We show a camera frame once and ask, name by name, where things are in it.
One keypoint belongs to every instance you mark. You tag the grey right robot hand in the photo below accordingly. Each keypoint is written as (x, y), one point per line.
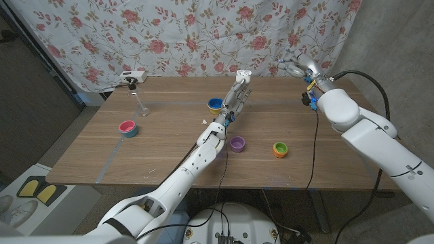
(313, 71)

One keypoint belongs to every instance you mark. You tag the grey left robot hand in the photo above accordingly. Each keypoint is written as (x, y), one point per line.
(235, 101)

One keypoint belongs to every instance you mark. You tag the white airpods case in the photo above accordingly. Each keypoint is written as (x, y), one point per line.
(243, 76)

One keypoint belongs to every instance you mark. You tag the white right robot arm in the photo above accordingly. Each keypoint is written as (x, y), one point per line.
(373, 139)

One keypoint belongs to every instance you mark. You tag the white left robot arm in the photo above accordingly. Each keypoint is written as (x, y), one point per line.
(183, 179)

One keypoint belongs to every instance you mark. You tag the blue plastic cup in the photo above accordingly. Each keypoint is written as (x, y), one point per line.
(214, 102)

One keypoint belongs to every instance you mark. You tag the yellow plastic cup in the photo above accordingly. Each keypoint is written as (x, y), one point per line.
(214, 111)

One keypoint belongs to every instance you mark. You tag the purple plastic cup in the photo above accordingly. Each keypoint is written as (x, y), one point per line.
(237, 144)

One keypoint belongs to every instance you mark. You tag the green plastic cup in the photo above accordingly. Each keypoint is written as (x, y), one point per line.
(280, 147)

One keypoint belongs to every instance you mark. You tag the orange plastic cup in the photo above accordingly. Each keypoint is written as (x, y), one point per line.
(280, 155)

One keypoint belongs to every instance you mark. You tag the teal plastic cup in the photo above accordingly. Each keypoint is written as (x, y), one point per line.
(131, 133)

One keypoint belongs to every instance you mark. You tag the pink plastic cup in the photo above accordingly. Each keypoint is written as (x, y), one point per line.
(126, 125)

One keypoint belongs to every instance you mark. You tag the floral print backdrop cloth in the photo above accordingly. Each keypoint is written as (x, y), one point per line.
(203, 34)

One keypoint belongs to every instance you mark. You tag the white power strip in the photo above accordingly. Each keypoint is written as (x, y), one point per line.
(135, 76)

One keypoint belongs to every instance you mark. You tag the black plug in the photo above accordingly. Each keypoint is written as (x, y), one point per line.
(131, 83)

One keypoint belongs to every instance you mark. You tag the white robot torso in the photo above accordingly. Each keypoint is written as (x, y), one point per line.
(244, 220)

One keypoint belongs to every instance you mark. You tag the grey table leg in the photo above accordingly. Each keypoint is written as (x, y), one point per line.
(318, 210)

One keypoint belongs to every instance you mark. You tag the black power adapter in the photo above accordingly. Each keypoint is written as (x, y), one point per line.
(300, 237)

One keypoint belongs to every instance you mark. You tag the white floor mat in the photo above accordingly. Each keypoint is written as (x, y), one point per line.
(74, 206)

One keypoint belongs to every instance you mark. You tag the black slipper yellow insole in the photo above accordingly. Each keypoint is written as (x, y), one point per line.
(47, 194)
(28, 188)

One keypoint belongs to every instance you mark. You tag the white sneaker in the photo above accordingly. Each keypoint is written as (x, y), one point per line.
(5, 203)
(22, 213)

